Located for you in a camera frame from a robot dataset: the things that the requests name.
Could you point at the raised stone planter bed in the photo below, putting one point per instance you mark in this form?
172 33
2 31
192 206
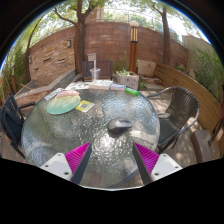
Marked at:
43 87

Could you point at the thin leaning tree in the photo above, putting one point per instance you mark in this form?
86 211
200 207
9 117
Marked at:
29 56

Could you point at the slim dark tree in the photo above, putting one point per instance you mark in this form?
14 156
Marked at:
165 40

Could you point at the curved wooden bench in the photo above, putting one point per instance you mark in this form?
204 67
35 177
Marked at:
196 96

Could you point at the large forked tree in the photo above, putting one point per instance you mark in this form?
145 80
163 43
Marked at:
79 43

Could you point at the dark wooden slatted chair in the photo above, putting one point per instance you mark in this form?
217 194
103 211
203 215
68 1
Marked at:
106 69

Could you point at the dark grey computer mouse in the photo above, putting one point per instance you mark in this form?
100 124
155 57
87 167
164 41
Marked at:
119 126

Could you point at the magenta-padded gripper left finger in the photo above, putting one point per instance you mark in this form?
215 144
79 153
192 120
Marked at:
56 165

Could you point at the green lighter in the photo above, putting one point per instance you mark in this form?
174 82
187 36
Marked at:
132 91

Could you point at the white planter box with plants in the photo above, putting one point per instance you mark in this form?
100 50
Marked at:
128 79

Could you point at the grey wall utility box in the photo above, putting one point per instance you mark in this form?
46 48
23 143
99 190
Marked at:
92 56

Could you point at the green mouse pad, pink rest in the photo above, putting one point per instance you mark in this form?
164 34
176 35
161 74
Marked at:
63 101

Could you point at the black metal chair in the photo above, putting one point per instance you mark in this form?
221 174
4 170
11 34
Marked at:
11 123

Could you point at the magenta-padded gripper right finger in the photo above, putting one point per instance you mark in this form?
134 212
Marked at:
165 166

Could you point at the clear plastic cup with straw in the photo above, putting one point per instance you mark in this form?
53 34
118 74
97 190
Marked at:
95 75

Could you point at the small pale blue booklet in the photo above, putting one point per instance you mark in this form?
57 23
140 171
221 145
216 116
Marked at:
117 87

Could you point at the beige stone slab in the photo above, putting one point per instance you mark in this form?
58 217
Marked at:
146 68

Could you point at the black wall lamp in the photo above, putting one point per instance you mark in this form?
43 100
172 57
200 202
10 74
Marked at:
69 43
30 60

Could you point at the yellow card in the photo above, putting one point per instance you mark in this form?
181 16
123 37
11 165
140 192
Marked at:
84 106

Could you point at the wooden garden lamp post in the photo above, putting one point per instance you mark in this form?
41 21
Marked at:
133 50

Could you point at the white book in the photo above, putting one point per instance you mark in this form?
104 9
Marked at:
100 85

